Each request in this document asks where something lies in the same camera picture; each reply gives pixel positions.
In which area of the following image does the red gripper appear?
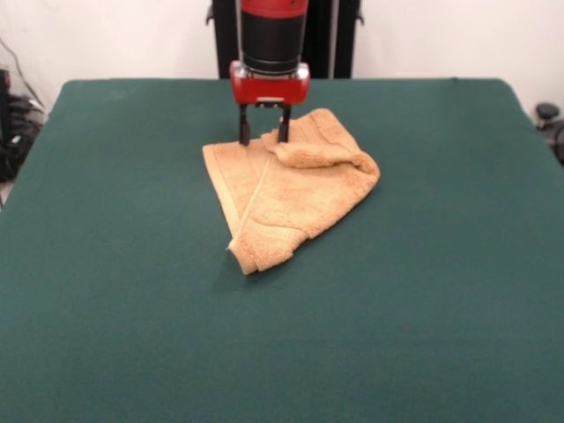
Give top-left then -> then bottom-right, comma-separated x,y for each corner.
229,72 -> 312,146

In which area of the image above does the tan terry towel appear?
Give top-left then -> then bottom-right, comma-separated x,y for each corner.
201,108 -> 381,276

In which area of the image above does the dark green table cloth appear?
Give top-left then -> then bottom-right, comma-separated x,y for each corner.
0,77 -> 564,423

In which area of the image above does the dark stand base with knob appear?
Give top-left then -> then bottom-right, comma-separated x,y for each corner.
535,102 -> 564,167
0,68 -> 45,182

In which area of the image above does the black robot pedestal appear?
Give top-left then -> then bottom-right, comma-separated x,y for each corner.
204,0 -> 366,80

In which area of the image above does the thin grey cable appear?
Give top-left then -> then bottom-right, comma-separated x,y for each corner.
0,37 -> 45,108

